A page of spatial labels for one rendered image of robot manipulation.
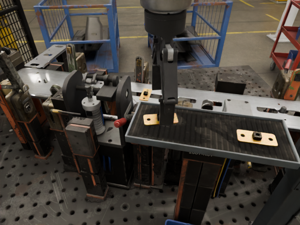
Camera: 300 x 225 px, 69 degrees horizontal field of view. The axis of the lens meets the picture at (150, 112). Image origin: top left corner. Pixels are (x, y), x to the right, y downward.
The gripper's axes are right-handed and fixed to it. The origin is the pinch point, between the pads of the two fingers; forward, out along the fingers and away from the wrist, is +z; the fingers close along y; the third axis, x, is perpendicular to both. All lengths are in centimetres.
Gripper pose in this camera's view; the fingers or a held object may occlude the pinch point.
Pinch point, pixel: (161, 101)
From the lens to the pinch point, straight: 51.4
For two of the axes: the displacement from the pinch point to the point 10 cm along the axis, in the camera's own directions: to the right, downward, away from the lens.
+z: 0.0, 7.7, 6.3
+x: -9.9, 0.7, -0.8
